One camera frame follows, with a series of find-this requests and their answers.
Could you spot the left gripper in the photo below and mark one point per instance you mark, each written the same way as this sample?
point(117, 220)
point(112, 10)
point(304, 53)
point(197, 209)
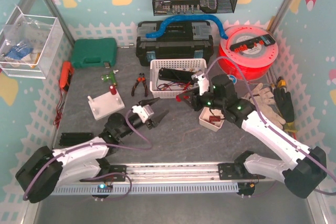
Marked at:
point(151, 114)

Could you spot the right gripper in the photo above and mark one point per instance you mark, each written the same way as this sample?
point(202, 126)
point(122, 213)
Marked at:
point(193, 99)

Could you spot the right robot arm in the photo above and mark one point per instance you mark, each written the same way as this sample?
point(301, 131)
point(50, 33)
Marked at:
point(299, 167)

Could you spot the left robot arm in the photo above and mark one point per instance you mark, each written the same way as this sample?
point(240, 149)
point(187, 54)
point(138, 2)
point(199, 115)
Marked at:
point(49, 169)

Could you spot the white perforated basket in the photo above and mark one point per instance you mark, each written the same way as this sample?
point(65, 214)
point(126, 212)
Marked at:
point(169, 90)

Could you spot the small white tray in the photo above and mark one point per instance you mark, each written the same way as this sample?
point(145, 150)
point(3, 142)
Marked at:
point(203, 117)

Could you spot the orange black pliers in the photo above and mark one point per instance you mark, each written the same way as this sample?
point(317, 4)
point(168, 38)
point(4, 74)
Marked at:
point(140, 79)

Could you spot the white peg fixture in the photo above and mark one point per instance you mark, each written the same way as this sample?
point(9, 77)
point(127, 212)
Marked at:
point(105, 104)

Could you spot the green small motor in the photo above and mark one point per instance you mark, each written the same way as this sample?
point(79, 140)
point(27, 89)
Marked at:
point(110, 77)

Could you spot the black toolbox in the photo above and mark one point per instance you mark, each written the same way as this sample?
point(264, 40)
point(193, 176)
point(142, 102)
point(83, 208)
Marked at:
point(181, 40)

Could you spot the red filament spool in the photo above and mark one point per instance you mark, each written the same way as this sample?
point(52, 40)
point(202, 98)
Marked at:
point(251, 63)

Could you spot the white work gloves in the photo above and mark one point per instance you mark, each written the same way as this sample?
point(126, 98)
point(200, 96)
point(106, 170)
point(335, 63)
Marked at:
point(264, 99)

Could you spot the green plastic case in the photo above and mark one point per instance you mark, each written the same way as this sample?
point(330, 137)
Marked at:
point(94, 53)

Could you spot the yellow black screwdriver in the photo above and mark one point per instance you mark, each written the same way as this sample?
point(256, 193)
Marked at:
point(280, 83)

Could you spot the black glove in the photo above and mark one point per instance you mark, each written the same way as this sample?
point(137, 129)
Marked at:
point(284, 104)

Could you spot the black red connector strip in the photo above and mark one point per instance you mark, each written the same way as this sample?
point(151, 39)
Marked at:
point(264, 40)

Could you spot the orange multimeter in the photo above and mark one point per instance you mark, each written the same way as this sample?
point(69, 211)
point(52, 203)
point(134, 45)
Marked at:
point(67, 71)

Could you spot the red multimeter leads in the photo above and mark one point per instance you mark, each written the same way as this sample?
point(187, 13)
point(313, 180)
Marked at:
point(59, 109)

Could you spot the clear acrylic box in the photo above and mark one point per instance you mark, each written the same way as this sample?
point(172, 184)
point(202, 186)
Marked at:
point(44, 33)

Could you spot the blue white gloves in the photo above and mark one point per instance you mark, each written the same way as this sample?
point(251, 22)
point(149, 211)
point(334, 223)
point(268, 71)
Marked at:
point(20, 52)

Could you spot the solder wire spool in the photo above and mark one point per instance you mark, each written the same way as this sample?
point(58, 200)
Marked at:
point(232, 78)

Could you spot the aluminium rail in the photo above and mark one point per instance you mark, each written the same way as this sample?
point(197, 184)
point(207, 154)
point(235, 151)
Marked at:
point(173, 171)

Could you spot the grey slotted cable duct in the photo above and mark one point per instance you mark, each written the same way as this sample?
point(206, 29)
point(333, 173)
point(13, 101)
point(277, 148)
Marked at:
point(141, 189)

